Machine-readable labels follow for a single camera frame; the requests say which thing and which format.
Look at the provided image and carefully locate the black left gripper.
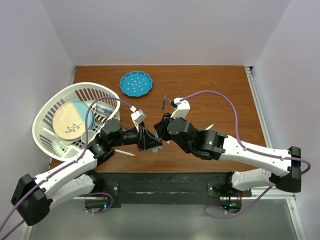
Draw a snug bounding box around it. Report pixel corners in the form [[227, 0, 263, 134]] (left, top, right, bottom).
[[110, 119, 162, 150]]

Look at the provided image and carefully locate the light blue highlighter pen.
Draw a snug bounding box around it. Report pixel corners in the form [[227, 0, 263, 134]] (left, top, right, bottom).
[[155, 132, 163, 151]]

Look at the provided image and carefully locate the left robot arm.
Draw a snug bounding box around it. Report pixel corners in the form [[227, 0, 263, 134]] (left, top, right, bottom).
[[11, 119, 162, 226]]

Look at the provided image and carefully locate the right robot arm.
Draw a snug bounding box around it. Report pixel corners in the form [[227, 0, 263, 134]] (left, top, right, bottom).
[[154, 113, 302, 197]]

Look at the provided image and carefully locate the white orange marker pen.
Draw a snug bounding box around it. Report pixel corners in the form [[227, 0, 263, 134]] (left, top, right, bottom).
[[114, 149, 136, 157]]

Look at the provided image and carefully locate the blue ballpoint pen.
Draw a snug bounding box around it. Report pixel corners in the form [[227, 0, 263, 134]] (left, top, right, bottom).
[[161, 94, 167, 113]]

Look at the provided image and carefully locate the white teal marker pen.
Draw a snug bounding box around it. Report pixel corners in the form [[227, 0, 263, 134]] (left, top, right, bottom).
[[205, 124, 215, 130]]

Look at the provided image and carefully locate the teal dotted plate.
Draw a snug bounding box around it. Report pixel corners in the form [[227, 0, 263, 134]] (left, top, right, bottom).
[[119, 71, 153, 98]]

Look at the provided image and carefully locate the white plastic basket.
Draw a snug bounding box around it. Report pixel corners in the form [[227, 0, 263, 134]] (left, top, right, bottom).
[[32, 82, 121, 162]]

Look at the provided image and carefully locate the blue white patterned dish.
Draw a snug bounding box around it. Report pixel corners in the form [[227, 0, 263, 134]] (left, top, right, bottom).
[[95, 101, 115, 118]]

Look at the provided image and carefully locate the white cup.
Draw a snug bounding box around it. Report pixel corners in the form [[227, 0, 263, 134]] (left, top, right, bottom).
[[80, 129, 95, 144]]

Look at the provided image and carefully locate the beige blue plate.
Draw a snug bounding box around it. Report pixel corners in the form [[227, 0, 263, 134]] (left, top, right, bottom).
[[52, 100, 95, 141]]

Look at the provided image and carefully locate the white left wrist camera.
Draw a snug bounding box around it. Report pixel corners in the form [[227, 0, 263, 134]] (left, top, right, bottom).
[[130, 106, 146, 130]]

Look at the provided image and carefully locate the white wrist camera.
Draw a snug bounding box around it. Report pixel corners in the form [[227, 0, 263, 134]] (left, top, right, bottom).
[[130, 106, 146, 130], [170, 97, 191, 120]]

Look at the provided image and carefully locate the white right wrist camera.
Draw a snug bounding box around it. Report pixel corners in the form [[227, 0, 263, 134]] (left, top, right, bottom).
[[170, 97, 191, 120]]

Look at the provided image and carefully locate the aluminium table frame rail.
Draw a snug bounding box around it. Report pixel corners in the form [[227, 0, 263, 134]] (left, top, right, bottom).
[[244, 66, 308, 240]]

